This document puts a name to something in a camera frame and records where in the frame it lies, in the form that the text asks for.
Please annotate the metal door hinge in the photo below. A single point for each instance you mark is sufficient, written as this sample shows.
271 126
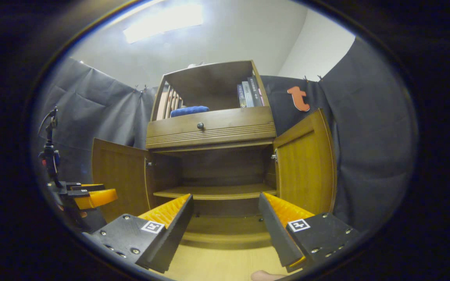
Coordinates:
274 156
149 162

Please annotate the black backdrop cloth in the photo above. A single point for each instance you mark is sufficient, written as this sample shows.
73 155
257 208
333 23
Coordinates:
365 136

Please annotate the wooden cabinet drawer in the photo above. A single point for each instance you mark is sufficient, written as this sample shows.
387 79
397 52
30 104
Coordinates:
217 125

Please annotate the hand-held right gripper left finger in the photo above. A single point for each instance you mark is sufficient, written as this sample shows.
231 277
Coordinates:
174 230

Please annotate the wooden double-door shoe cabinet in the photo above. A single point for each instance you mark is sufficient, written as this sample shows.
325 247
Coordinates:
209 128

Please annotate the small white object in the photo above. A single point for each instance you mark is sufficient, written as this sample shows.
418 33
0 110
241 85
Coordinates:
195 65

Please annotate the blue folded towel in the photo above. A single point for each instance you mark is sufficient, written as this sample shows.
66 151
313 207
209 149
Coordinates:
190 111

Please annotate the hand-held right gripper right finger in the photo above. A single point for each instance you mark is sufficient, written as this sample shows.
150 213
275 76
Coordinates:
275 230

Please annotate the wooden shoe cabinet door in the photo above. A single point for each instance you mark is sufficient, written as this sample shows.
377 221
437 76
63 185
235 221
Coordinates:
307 168
119 179

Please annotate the wooden inner cabinet shelf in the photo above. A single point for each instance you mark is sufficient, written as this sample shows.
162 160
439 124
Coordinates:
217 191

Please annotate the light grey book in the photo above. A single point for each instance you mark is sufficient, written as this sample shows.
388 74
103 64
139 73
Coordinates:
248 94

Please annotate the dark blue book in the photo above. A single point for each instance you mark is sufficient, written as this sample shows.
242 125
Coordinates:
241 96

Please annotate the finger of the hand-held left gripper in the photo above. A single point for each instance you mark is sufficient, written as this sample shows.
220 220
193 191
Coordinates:
98 199
86 187

